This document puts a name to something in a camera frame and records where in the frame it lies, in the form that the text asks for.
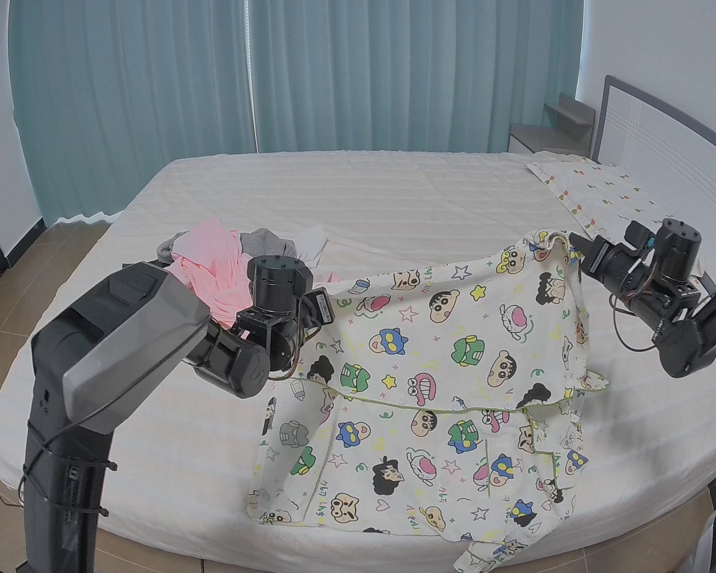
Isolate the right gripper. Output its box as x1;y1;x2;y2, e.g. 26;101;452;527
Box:
568;232;645;292

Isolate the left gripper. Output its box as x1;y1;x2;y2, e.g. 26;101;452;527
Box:
283;286;335;352

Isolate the white printed pyjama top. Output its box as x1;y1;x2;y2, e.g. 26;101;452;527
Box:
245;227;612;571

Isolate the pile of clothes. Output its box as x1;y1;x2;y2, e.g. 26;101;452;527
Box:
155;218;347;333

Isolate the bed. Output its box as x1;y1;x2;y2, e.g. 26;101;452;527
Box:
0;74;716;573

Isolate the white printed pillow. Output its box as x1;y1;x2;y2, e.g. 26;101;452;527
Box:
525;153;708;282

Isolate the grey bedside table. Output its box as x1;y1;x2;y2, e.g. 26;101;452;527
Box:
509;93;595;157

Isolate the blue-green curtain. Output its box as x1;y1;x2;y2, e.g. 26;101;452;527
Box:
11;0;257;226
247;0;584;155

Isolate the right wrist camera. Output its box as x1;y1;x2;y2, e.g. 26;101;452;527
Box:
625;220;655;253

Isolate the black cable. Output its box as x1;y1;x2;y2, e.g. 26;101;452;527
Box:
23;353;195;488
0;471;26;507
609;295;663;355

